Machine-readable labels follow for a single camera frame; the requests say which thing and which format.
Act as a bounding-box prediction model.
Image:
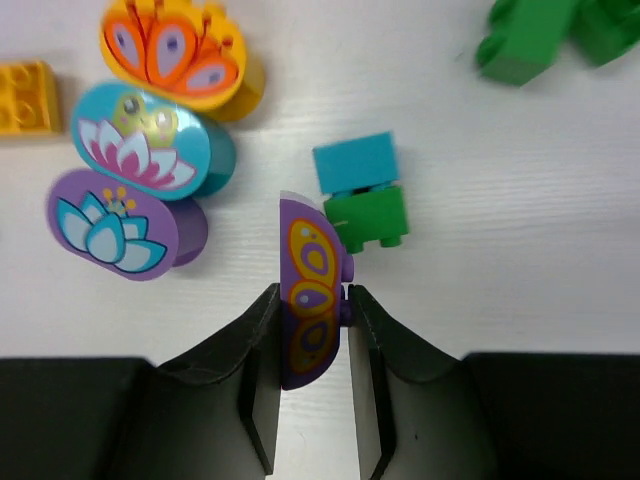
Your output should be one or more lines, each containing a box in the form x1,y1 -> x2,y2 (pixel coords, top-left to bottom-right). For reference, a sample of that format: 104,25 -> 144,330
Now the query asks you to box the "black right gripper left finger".
107,284 -> 280,479

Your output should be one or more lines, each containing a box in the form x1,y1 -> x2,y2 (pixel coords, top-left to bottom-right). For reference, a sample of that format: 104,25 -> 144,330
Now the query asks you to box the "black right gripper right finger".
348,285 -> 500,479

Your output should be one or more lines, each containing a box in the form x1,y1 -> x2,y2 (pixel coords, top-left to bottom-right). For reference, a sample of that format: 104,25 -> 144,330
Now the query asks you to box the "purple butterfly wing lego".
279,191 -> 355,390

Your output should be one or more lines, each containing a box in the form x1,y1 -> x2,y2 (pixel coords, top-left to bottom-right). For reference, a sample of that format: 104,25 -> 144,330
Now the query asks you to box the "purple lotus oval lego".
46,169 -> 209,281

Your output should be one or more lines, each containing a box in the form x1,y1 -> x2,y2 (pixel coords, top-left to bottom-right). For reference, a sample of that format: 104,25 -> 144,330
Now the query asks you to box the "green square lego brick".
324,186 -> 409,254

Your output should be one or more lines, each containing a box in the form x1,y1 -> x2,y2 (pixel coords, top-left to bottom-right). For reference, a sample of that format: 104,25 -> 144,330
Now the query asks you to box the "teal cube lego brick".
312,132 -> 399,195

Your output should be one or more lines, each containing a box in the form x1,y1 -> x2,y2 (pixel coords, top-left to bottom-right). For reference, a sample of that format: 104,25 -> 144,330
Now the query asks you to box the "teal lotus frog oval lego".
71,81 -> 236,201

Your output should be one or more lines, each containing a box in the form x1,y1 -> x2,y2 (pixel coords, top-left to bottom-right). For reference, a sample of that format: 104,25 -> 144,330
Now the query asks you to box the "green curved lego brick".
475,0 -> 577,86

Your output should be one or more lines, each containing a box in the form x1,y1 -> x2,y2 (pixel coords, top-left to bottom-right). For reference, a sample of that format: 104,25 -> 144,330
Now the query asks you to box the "green hollow square lego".
570,0 -> 639,66

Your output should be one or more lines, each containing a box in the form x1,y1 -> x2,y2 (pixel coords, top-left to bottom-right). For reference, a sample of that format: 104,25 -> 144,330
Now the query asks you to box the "yellow flat lego brick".
0,60 -> 63,136

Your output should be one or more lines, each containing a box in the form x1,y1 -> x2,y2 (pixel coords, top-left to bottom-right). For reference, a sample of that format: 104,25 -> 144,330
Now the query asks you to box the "orange butterfly oval lego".
100,1 -> 266,122

